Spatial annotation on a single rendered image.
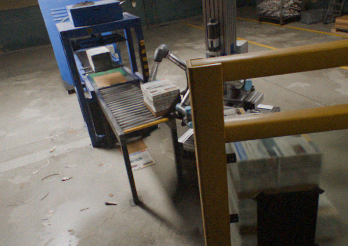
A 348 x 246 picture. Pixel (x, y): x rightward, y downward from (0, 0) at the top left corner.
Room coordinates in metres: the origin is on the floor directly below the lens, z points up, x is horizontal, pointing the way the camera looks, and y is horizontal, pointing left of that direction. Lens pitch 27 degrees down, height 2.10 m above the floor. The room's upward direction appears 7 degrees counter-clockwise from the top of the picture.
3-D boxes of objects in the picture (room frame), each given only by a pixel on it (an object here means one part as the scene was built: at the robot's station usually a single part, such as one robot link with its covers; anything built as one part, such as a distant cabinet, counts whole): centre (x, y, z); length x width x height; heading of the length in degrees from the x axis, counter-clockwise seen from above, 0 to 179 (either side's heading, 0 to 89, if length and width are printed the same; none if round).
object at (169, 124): (3.19, 0.26, 0.74); 1.34 x 0.05 x 0.12; 20
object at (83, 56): (5.12, 1.22, 0.75); 1.53 x 0.64 x 0.10; 20
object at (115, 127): (3.01, 0.73, 0.74); 1.34 x 0.05 x 0.12; 20
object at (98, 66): (4.60, 1.03, 0.93); 0.38 x 0.30 x 0.26; 20
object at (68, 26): (4.06, 0.84, 1.50); 0.94 x 0.68 x 0.10; 110
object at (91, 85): (4.06, 0.84, 0.75); 0.70 x 0.65 x 0.10; 20
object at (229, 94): (2.86, -0.62, 0.87); 0.15 x 0.15 x 0.10
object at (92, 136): (3.63, 1.15, 0.77); 0.09 x 0.09 x 1.55; 20
